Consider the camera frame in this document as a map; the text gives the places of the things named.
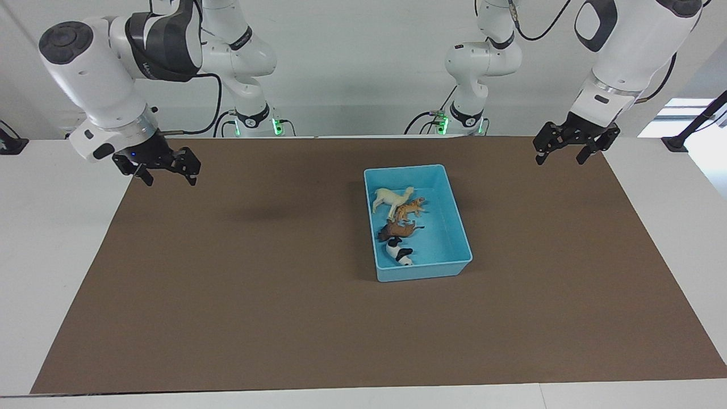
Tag black desk clamp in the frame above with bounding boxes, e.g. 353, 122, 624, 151
0, 120, 30, 155

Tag brown table mat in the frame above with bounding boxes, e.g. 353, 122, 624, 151
30, 135, 727, 394

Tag black base cables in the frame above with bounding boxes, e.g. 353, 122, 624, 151
404, 84, 458, 136
212, 109, 297, 138

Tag black and white panda toy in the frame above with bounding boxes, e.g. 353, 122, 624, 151
385, 237, 416, 267

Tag white wall socket box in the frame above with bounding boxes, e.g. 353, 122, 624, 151
59, 110, 97, 140

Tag brown lion toy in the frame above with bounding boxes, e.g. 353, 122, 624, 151
377, 220, 425, 243

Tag black right base cables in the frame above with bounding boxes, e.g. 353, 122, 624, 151
212, 109, 297, 138

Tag light blue plastic storage box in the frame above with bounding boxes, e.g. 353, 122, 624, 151
363, 164, 473, 283

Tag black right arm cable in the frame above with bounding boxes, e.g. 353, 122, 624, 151
149, 0, 224, 136

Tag black left base cables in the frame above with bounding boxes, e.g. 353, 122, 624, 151
404, 84, 458, 136

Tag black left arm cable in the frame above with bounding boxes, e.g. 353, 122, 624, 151
508, 0, 680, 106

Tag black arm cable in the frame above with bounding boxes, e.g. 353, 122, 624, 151
149, 0, 224, 136
508, 0, 680, 106

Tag orange striped tiger toy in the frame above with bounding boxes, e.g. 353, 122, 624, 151
392, 197, 428, 224

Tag black clamped pole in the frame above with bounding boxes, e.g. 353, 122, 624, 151
661, 90, 727, 153

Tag cream llama toy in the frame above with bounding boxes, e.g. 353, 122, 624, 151
371, 186, 416, 215

